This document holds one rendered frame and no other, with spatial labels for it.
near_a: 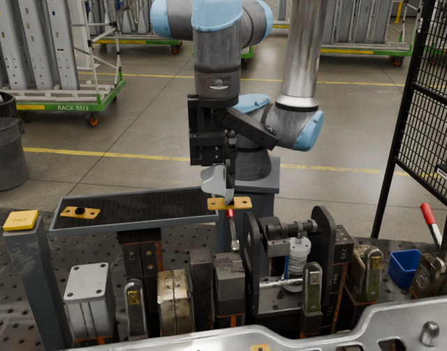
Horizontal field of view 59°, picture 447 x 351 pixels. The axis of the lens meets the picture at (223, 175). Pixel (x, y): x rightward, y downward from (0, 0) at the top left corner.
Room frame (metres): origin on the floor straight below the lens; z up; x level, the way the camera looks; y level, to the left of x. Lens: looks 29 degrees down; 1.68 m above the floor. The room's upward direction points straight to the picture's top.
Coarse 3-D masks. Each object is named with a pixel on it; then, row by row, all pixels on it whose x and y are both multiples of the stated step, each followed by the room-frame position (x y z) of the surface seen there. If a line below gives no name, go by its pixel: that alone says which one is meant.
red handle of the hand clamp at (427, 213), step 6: (426, 204) 0.81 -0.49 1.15; (426, 210) 0.80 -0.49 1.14; (426, 216) 0.79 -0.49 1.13; (432, 216) 0.78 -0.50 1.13; (426, 222) 0.78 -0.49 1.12; (432, 222) 0.77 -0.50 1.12; (432, 228) 0.76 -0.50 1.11; (438, 228) 0.76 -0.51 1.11; (432, 234) 0.75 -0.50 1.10; (438, 234) 0.75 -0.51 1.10; (438, 240) 0.73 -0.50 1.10; (438, 246) 0.73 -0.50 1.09
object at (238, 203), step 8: (208, 200) 0.65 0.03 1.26; (216, 200) 0.65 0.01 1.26; (224, 200) 0.65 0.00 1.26; (232, 200) 0.64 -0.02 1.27; (240, 200) 0.65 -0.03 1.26; (248, 200) 0.65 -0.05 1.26; (208, 208) 0.62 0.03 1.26; (216, 208) 0.62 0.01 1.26; (224, 208) 0.62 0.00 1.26; (232, 208) 0.62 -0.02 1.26; (240, 208) 0.62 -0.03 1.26; (248, 208) 0.63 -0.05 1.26
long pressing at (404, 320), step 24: (384, 312) 0.61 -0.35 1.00; (408, 312) 0.61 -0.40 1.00; (432, 312) 0.61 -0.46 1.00; (168, 336) 0.54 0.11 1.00; (192, 336) 0.54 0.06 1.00; (216, 336) 0.54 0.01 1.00; (240, 336) 0.54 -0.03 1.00; (264, 336) 0.54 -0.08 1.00; (336, 336) 0.54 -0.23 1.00; (360, 336) 0.54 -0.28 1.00; (384, 336) 0.54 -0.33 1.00; (408, 336) 0.54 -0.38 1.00
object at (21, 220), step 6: (30, 210) 0.77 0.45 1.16; (36, 210) 0.76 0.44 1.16; (12, 216) 0.74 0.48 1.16; (18, 216) 0.74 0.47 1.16; (24, 216) 0.74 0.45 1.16; (30, 216) 0.74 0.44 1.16; (36, 216) 0.75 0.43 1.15; (6, 222) 0.72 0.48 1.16; (12, 222) 0.72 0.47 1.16; (18, 222) 0.72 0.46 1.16; (24, 222) 0.72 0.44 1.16; (30, 222) 0.72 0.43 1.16; (6, 228) 0.70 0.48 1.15; (12, 228) 0.70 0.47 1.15; (18, 228) 0.71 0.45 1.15; (24, 228) 0.71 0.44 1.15
